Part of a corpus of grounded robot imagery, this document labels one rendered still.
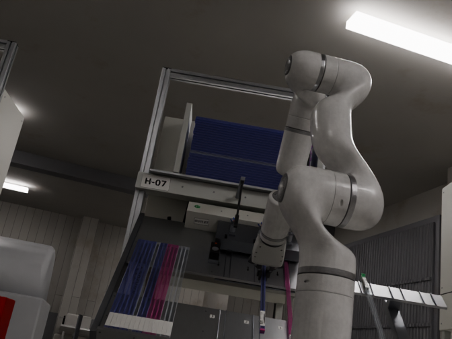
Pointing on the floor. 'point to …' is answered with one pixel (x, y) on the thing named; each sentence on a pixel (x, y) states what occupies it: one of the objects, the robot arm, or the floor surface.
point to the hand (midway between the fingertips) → (263, 273)
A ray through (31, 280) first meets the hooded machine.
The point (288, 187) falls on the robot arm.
